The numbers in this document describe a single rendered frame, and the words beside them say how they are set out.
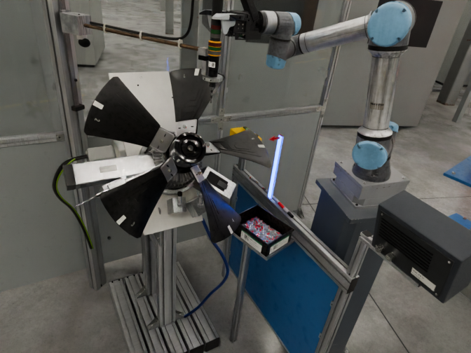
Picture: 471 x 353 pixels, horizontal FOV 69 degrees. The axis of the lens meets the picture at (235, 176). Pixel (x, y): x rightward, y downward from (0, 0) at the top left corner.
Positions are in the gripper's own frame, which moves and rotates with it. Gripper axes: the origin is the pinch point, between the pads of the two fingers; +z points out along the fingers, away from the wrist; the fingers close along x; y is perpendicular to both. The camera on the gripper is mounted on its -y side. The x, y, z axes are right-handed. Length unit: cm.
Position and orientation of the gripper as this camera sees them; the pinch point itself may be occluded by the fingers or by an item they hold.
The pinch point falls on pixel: (207, 12)
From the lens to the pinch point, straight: 118.7
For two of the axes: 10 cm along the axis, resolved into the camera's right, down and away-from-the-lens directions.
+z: -8.7, 1.7, -4.6
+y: -1.0, 8.5, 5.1
